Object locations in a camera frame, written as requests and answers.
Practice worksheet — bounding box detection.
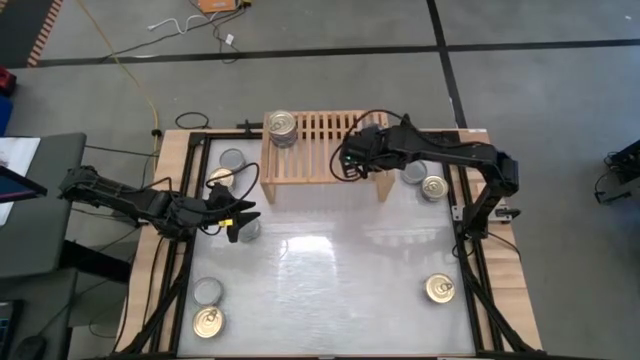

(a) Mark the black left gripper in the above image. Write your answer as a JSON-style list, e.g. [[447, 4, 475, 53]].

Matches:
[[192, 197, 263, 245]]

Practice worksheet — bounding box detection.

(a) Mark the white cable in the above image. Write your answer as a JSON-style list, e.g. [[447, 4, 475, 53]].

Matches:
[[148, 16, 209, 34]]

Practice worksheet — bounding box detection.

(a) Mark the blue object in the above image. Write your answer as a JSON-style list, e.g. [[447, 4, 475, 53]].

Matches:
[[0, 94, 14, 136]]

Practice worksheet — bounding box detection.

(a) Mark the black computer mouse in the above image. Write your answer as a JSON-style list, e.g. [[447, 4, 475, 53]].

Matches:
[[10, 335, 47, 360]]

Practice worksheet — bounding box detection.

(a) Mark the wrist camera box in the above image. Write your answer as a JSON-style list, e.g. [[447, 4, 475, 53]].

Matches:
[[357, 124, 382, 146], [207, 182, 232, 206]]

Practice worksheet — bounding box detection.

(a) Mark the wooden slatted shelf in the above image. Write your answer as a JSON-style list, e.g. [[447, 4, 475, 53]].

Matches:
[[259, 109, 396, 204]]

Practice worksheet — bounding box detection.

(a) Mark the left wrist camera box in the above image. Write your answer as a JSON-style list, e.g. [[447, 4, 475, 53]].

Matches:
[[207, 182, 232, 206]]

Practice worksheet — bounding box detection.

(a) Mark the red object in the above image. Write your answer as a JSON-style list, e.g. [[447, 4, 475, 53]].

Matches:
[[0, 67, 17, 97]]

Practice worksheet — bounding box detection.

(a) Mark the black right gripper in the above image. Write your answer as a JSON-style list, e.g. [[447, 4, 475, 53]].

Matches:
[[338, 135, 401, 181]]

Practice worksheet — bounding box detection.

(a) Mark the black right camera cable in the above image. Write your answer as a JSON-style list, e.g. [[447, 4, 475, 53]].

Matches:
[[327, 108, 406, 184]]

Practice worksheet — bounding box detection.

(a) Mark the yellow cable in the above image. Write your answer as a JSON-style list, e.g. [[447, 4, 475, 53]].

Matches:
[[77, 0, 161, 136]]

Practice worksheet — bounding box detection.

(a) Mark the black equipment with cables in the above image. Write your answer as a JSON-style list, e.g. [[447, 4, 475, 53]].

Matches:
[[593, 139, 640, 205]]

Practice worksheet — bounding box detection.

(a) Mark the white paper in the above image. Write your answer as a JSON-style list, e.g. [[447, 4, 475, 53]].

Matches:
[[0, 137, 41, 226]]

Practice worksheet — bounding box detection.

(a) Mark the dark tablet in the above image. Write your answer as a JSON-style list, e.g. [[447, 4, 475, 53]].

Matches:
[[0, 164, 49, 204]]

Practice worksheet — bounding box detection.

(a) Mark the grey desk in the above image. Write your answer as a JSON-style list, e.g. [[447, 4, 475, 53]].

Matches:
[[0, 132, 87, 279]]

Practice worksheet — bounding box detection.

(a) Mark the black metal table frame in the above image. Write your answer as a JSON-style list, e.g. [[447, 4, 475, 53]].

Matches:
[[149, 127, 534, 360]]

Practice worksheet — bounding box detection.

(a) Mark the dark mat striped edge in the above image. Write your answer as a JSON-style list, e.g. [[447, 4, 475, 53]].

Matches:
[[0, 0, 65, 69]]

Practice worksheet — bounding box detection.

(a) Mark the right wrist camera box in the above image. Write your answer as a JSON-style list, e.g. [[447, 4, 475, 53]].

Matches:
[[357, 124, 382, 146]]

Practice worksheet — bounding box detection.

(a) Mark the black camera cable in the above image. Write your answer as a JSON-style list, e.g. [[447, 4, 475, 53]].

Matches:
[[214, 161, 261, 211], [327, 108, 406, 184]]

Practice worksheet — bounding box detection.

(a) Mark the black looped floor cable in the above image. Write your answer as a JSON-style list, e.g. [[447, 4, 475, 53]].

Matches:
[[174, 110, 211, 131]]

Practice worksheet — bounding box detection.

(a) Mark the black left camera cable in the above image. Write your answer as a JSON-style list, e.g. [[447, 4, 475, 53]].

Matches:
[[214, 161, 261, 211]]

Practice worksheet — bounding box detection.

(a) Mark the orange box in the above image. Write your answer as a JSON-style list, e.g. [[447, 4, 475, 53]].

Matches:
[[197, 0, 239, 14]]

